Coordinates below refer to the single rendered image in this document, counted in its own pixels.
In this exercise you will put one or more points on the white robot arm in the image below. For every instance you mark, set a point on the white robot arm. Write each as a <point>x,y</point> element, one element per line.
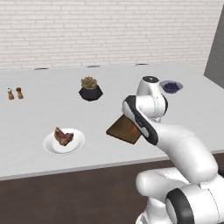
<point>186,151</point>

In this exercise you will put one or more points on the brown wooden cutting board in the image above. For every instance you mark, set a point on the brown wooden cutting board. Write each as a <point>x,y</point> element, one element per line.
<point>124,129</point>

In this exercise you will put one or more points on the white round plate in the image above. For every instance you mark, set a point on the white round plate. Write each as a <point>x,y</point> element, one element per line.
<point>65,144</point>

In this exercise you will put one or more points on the succulent in black pot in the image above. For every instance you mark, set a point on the succulent in black pot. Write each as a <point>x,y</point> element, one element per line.
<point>90,90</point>

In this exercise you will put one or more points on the dark round stool top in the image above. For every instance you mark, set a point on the dark round stool top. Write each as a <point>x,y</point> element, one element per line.
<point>41,68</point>
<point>141,64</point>
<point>93,66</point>

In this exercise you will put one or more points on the white bowl of blueberries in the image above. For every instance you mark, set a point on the white bowl of blueberries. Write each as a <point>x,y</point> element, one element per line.
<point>171,87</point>

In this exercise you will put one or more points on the brown wooden shaker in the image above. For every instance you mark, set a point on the brown wooden shaker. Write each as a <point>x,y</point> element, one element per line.
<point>19,92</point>

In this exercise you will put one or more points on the wooden shaker with white top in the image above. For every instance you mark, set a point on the wooden shaker with white top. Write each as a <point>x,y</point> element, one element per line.
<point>10,94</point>

